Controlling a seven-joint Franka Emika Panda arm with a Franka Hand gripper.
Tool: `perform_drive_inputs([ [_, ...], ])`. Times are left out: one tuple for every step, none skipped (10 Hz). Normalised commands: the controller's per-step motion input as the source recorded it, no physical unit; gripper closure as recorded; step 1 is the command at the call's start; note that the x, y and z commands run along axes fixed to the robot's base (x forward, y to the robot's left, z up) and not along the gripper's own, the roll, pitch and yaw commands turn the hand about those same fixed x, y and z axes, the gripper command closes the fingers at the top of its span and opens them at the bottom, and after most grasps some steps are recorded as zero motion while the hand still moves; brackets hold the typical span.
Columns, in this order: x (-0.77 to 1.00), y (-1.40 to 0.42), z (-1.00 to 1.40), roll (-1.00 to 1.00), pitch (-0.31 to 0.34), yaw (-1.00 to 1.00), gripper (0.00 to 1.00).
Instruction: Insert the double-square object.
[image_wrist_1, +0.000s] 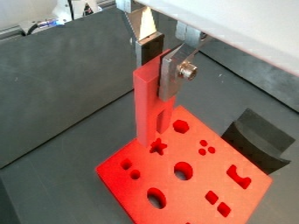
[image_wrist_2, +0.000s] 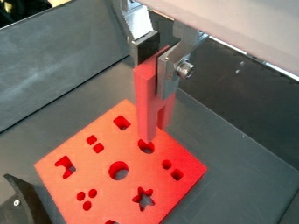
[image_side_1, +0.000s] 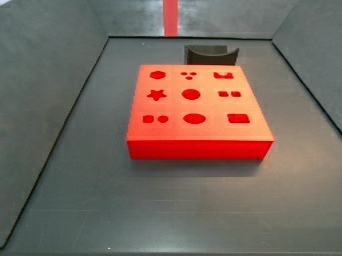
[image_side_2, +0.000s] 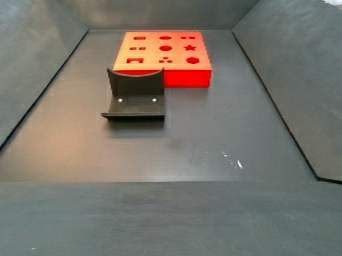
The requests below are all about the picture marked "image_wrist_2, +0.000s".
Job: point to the red shape-sorter block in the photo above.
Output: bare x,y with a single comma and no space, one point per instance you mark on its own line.
108,178

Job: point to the red double-square peg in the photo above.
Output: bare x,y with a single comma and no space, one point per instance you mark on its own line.
153,111

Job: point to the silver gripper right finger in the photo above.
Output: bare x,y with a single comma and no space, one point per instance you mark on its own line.
173,65

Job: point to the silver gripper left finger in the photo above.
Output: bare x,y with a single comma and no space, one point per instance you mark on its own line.
143,37

